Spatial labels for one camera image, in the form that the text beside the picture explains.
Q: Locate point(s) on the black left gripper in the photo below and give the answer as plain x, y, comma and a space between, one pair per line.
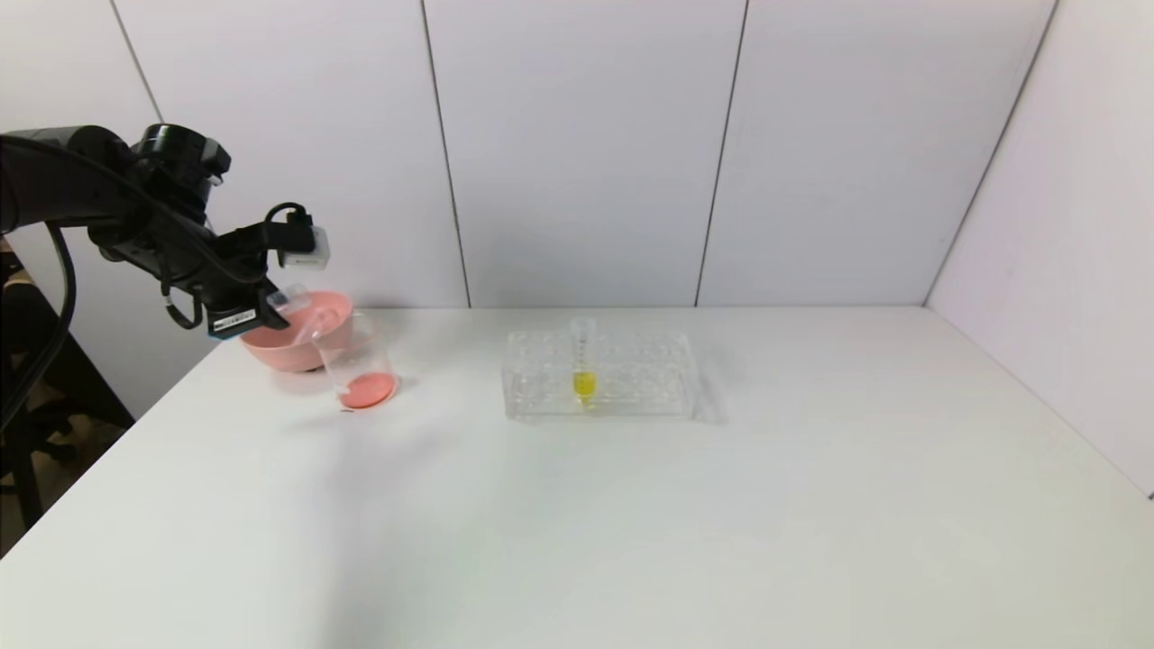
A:
238, 317

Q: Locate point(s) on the test tube with blue pigment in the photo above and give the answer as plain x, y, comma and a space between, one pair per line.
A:
293, 299

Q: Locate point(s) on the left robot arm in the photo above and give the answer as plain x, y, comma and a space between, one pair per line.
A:
81, 189

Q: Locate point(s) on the test tube with yellow pigment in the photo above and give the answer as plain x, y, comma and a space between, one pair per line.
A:
584, 379

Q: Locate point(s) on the clear acrylic test tube rack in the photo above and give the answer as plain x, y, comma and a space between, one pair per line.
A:
631, 379

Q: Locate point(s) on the pink bowl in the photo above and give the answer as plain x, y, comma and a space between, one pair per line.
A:
288, 351

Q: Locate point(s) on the clear glass beaker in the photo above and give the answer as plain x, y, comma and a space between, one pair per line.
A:
362, 379

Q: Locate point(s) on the dark chair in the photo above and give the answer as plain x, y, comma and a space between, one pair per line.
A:
36, 424

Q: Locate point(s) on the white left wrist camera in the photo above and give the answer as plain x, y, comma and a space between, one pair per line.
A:
305, 248

